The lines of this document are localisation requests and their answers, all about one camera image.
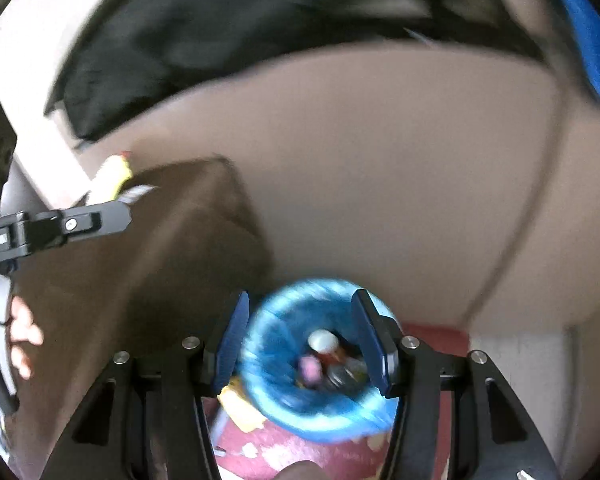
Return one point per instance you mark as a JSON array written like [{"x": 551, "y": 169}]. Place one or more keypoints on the person's left hand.
[{"x": 25, "y": 332}]

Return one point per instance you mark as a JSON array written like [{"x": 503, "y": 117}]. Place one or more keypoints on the purple snack packet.
[{"x": 310, "y": 367}]

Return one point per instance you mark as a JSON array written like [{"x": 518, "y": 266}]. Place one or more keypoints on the bin with blue liner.
[{"x": 280, "y": 402}]

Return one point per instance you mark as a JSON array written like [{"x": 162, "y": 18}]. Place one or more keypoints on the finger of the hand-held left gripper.
[{"x": 80, "y": 225}]

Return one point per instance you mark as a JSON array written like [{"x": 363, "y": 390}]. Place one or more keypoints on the yellow packet with red band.
[{"x": 112, "y": 175}]

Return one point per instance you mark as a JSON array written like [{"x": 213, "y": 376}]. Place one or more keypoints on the red pink floor mat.
[{"x": 350, "y": 455}]

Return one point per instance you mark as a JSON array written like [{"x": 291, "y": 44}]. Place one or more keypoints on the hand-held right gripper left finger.
[{"x": 232, "y": 345}]

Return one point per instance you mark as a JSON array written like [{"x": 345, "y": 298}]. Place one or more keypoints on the red paper cup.
[{"x": 321, "y": 341}]

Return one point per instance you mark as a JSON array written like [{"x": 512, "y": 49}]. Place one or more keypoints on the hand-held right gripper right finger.
[{"x": 372, "y": 342}]

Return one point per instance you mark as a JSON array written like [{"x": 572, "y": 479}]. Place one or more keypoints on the table with brown cloth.
[{"x": 155, "y": 265}]

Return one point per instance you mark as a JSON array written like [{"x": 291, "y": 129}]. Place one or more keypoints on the black cloth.
[{"x": 230, "y": 20}]

